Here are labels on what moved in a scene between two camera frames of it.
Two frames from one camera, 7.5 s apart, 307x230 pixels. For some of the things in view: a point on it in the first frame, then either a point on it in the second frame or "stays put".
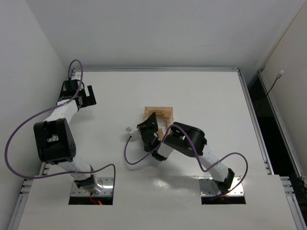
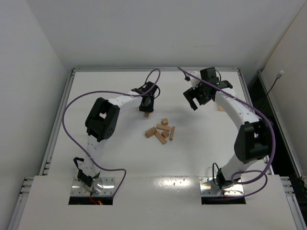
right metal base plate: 209,187 stays put
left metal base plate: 103,187 stays put
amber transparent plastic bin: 167,112 -> 220,108
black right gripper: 148,130 -> 192,95
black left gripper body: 84,100 -> 147,108
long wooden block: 161,133 -> 147,114
